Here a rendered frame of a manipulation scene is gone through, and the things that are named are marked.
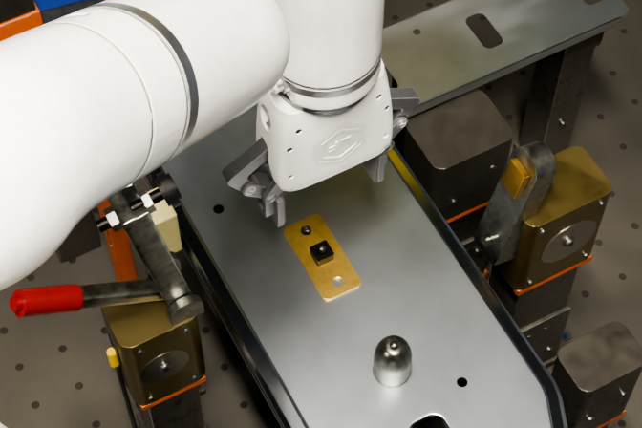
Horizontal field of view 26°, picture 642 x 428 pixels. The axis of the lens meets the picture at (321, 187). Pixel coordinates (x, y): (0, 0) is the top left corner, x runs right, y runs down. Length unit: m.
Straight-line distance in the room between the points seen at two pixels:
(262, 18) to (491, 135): 0.60
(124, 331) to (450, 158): 0.37
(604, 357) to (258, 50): 0.56
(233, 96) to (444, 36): 0.67
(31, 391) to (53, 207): 0.94
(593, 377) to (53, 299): 0.46
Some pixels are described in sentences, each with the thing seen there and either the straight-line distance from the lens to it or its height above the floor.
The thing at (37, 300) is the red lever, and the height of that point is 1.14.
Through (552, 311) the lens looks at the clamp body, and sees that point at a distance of 1.43.
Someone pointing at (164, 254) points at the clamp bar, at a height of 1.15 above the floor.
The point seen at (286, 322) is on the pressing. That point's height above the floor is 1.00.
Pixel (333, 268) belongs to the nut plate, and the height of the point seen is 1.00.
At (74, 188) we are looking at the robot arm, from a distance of 0.63.
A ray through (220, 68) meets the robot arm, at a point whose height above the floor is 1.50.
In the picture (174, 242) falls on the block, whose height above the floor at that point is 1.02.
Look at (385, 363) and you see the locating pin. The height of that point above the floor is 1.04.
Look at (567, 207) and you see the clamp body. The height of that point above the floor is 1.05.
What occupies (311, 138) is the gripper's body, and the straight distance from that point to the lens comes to 1.03.
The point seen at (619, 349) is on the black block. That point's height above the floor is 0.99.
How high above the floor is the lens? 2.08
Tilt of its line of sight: 57 degrees down
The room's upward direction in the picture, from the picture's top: straight up
